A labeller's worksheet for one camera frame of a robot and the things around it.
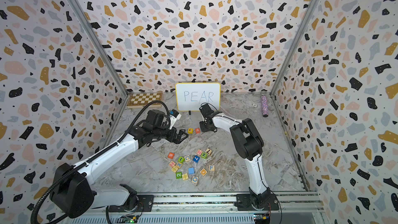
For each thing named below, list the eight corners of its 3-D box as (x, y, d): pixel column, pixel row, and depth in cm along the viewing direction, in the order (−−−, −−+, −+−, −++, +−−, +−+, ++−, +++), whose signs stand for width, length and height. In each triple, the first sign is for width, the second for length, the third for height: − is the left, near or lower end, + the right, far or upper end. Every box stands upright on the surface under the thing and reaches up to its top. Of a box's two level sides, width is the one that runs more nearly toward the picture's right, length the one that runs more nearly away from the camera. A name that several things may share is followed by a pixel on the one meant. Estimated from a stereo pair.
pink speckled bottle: (261, 116, 110) (262, 113, 108) (261, 92, 126) (262, 89, 124) (266, 117, 110) (268, 114, 107) (266, 92, 126) (267, 89, 123)
